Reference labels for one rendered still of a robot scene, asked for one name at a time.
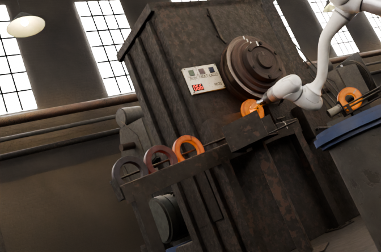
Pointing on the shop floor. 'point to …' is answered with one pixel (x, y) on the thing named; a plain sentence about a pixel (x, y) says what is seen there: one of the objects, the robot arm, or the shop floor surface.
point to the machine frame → (155, 83)
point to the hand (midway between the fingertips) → (251, 108)
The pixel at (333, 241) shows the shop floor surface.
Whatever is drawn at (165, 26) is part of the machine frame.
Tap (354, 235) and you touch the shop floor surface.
